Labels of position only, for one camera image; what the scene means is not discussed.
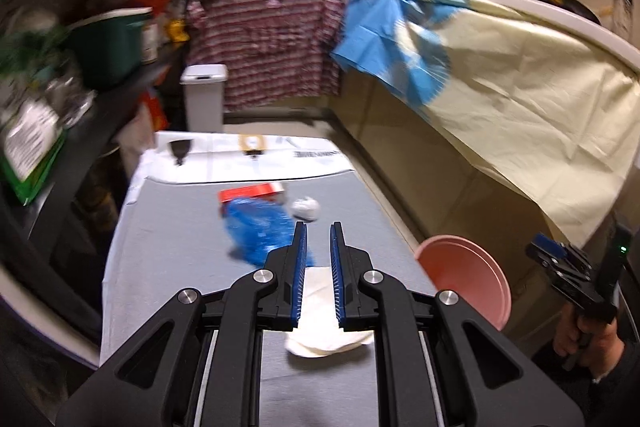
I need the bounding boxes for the white small trash bin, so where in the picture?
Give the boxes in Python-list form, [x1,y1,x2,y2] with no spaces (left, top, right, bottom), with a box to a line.
[180,64,228,133]

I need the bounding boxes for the person right hand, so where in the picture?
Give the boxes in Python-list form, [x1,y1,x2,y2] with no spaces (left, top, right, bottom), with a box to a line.
[552,303,625,379]

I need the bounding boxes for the crumpled white tissue ball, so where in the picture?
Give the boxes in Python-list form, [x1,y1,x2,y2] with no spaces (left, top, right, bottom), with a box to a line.
[291,196,320,222]

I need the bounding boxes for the blue plastic bag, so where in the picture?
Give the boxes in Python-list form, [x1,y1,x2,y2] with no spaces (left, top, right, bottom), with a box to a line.
[224,198,295,268]

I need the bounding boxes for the red white small box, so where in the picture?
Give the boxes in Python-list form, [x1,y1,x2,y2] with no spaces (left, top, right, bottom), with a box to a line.
[218,181,285,206]

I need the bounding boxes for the pink plastic basin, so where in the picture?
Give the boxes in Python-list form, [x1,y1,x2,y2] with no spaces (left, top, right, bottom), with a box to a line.
[414,235,512,331]

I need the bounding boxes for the grey table cover cloth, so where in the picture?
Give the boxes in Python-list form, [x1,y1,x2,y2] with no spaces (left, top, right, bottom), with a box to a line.
[100,171,435,426]

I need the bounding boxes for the cream cloth sheet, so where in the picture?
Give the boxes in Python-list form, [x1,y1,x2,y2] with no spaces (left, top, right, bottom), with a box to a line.
[392,0,639,245]

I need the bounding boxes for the plaid red shirt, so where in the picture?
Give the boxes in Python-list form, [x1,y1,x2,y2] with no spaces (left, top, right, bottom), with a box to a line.
[186,0,347,112]

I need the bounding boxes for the blue cloth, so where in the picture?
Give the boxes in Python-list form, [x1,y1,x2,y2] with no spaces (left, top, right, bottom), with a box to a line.
[331,0,469,110]

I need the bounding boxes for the green storage box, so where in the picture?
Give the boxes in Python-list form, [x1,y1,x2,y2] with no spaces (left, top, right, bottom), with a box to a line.
[68,8,152,86]

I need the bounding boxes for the green white packet bag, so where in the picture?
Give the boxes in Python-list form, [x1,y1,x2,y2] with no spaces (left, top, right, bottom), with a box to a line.
[1,98,65,206]

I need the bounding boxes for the black metal shelf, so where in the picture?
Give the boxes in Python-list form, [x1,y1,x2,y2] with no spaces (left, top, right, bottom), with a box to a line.
[1,0,186,343]

